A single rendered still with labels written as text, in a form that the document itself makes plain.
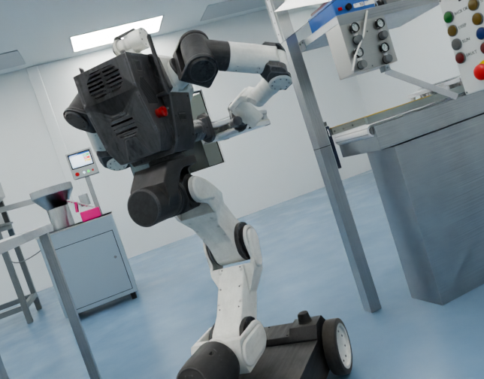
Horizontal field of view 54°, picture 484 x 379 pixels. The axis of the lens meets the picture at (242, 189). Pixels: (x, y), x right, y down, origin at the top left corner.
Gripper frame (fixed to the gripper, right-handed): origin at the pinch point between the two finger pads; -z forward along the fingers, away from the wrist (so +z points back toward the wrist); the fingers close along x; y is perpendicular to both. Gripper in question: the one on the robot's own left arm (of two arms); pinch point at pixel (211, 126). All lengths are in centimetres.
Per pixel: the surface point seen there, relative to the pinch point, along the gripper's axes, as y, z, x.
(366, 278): 35, -29, 88
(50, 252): -82, 37, 30
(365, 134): 57, -19, 23
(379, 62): 69, -24, -2
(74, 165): -233, -123, -19
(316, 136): 32.6, -29.1, 18.7
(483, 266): 81, -48, 97
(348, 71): 59, -16, -2
